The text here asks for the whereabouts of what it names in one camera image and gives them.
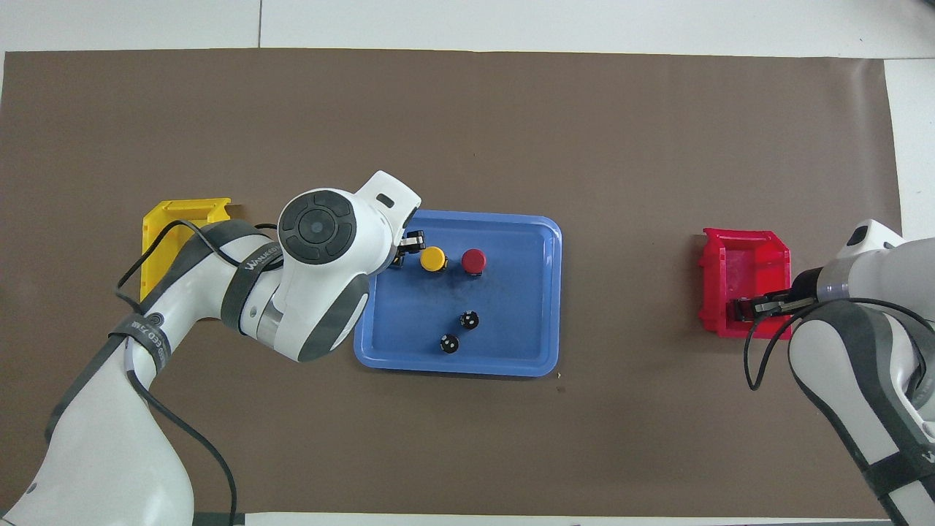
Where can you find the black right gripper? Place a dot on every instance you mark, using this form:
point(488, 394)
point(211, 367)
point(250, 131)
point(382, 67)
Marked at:
point(806, 288)

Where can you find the yellow push button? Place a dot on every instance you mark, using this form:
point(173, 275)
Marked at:
point(433, 258)

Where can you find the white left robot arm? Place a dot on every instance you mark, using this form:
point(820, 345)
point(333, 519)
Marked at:
point(314, 241)

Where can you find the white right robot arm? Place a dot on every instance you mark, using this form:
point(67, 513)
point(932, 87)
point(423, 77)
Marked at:
point(876, 270)

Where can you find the red plastic bin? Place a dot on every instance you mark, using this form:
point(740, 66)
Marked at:
point(745, 263)

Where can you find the black cylinder capacitor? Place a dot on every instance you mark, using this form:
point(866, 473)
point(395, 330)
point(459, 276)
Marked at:
point(449, 343)
point(470, 320)

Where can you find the brown table mat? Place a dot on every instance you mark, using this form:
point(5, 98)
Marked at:
point(467, 131)

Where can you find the blue plastic tray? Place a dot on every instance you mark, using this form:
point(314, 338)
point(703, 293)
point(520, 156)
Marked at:
point(511, 329)

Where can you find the yellow plastic bin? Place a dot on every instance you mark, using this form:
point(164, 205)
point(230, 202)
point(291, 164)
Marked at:
point(148, 274)

